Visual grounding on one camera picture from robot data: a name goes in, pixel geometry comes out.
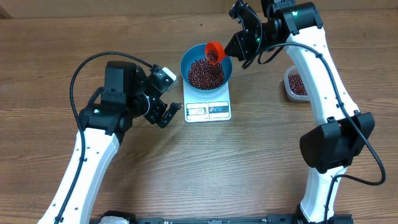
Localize red measuring scoop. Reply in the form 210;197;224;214
205;42;228;65

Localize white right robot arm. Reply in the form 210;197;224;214
224;1;374;223

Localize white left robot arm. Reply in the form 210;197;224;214
39;61;181;223

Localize white digital kitchen scale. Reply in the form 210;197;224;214
183;82;232;123

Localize blue plastic bowl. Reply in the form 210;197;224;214
180;44;233;93

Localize red beans in bowl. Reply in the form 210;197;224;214
187;58;225;90

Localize red adzuki beans in container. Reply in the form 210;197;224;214
288;74;307;96

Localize clear plastic bean container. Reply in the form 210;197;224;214
284;66;310;102

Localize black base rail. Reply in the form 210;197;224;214
89;210;308;224

